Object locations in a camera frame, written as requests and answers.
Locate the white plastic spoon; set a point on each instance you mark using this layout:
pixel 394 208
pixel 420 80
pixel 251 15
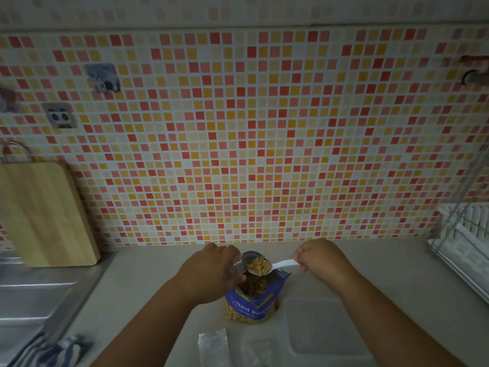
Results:
pixel 284 265

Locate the small clear plastic bag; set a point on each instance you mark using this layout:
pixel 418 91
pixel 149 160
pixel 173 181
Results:
pixel 256 353
pixel 240 263

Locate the person's left hand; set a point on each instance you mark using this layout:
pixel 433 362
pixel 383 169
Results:
pixel 208 275

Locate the grey cat wall hook sticker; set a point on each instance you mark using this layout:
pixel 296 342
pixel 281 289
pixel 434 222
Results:
pixel 103 78

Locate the person's left forearm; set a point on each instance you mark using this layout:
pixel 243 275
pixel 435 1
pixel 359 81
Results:
pixel 153 332

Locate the person's right hand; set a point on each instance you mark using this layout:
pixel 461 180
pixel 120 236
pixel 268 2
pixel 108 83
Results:
pixel 324 263

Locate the stainless steel sink drainboard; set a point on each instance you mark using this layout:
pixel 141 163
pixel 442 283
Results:
pixel 34 298

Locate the blue striped dish cloth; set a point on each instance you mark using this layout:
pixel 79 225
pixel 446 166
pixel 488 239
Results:
pixel 57 353

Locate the small clear zip bag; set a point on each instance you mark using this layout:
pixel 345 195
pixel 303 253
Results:
pixel 214 347

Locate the person's right forearm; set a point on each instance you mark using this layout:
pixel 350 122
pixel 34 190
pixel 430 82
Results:
pixel 393 328

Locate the white dish rack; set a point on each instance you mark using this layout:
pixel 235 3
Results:
pixel 464 244

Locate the wooden cutting board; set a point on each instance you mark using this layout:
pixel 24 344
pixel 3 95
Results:
pixel 46 214

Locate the blue peanuts pouch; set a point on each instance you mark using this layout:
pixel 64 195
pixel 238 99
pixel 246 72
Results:
pixel 267 301

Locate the panda wall hook sticker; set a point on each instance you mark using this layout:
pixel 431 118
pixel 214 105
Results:
pixel 59 116

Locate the red wall hook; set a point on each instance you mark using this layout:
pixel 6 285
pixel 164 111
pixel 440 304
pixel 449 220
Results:
pixel 475 70

